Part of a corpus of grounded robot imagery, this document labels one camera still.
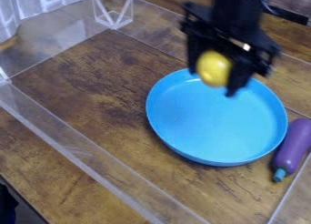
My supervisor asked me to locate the purple toy eggplant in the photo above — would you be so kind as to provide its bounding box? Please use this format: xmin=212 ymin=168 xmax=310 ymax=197
xmin=272 ymin=118 xmax=311 ymax=182

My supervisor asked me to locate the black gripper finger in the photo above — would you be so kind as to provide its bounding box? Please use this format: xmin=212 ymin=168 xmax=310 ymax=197
xmin=224 ymin=54 xmax=256 ymax=97
xmin=187 ymin=36 xmax=212 ymax=73

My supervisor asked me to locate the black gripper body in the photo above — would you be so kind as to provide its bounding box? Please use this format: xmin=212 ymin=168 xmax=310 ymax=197
xmin=181 ymin=2 xmax=280 ymax=76

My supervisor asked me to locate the blue round tray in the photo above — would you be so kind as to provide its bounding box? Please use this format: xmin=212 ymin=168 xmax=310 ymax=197
xmin=145 ymin=69 xmax=288 ymax=167

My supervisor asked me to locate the clear acrylic enclosure wall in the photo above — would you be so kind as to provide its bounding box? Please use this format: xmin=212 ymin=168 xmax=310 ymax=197
xmin=0 ymin=0 xmax=311 ymax=224

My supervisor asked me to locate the white patterned curtain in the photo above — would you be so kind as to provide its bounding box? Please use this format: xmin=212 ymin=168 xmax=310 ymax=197
xmin=0 ymin=0 xmax=81 ymax=44

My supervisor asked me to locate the yellow lemon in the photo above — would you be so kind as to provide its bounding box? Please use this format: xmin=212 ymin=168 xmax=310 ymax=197
xmin=196 ymin=51 xmax=232 ymax=87

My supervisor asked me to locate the black bar on background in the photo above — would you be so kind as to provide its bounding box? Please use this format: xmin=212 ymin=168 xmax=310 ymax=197
xmin=264 ymin=5 xmax=311 ymax=25

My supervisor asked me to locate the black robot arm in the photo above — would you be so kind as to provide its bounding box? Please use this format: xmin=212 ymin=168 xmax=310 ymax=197
xmin=180 ymin=0 xmax=280 ymax=97

